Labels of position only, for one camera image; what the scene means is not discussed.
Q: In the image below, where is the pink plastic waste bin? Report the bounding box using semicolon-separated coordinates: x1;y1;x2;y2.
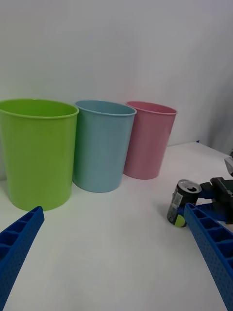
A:
123;101;178;180

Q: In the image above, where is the green plastic waste bin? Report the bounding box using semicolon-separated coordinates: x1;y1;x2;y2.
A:
0;98;80;211

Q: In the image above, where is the pale blue plastic waste bin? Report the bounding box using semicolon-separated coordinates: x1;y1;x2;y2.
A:
72;100;137;193

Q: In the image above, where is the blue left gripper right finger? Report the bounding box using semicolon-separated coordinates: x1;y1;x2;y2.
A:
183;202;233;311

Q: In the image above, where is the black drink can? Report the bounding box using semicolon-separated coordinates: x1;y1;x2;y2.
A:
166;179;202;228

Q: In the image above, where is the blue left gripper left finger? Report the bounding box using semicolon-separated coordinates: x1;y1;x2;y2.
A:
0;206;45;311

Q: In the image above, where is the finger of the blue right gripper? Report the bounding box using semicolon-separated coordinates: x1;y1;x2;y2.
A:
195;202;231;223
199;181;217;199

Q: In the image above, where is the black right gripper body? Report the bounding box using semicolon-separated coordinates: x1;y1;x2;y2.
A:
210;176;233;222

